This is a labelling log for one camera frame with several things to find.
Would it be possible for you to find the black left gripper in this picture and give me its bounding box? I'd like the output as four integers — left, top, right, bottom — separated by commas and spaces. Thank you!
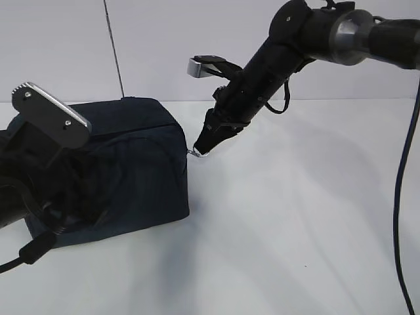
1, 124, 110, 230

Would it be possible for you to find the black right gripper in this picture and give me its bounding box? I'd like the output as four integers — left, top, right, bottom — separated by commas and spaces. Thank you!
194, 78, 263, 155

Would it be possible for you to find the dark blue lunch bag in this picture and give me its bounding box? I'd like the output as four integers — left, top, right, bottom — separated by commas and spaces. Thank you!
22, 97, 190, 248

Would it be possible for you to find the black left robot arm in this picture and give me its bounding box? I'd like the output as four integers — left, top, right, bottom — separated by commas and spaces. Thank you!
1, 122, 107, 234

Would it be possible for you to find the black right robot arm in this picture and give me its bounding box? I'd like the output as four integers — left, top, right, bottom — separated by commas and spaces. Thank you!
188, 1, 419, 155

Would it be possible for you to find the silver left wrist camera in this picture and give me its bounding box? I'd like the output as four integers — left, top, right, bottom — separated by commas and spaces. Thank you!
12, 82, 92, 168

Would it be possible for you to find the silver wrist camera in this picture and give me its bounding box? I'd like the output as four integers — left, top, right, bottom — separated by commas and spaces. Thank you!
12, 82, 92, 168
187, 55, 242, 80

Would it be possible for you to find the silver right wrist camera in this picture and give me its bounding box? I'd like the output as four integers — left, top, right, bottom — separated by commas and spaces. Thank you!
187, 55, 242, 80

